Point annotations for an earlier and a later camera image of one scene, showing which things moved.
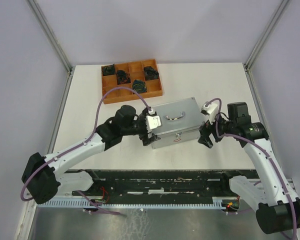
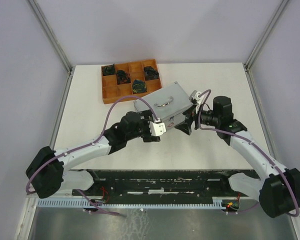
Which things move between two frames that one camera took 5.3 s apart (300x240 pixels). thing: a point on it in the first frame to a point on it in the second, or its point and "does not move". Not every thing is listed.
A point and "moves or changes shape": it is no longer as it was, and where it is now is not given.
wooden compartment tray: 143,77 does not move
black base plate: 162,183 does not move
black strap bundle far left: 108,70 does not move
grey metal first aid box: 181,121 moves or changes shape
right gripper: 205,131 to 191,115
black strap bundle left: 123,77 does not move
